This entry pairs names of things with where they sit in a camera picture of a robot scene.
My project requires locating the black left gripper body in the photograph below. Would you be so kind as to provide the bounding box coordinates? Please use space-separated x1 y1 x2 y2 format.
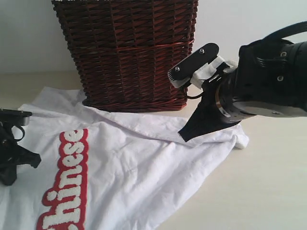
0 121 24 186

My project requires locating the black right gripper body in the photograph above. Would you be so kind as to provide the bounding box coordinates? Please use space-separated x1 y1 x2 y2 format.
191 56 254 124

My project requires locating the white t-shirt red lettering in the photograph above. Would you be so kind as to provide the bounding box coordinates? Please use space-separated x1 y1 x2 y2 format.
0 87 249 230

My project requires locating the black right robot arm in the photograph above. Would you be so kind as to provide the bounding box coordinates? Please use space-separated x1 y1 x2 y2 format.
167 40 307 141

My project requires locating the dark red wicker basket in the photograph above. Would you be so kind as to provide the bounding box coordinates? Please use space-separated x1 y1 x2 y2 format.
52 0 199 113

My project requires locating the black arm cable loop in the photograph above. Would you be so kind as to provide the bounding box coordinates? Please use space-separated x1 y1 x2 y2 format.
261 21 307 41

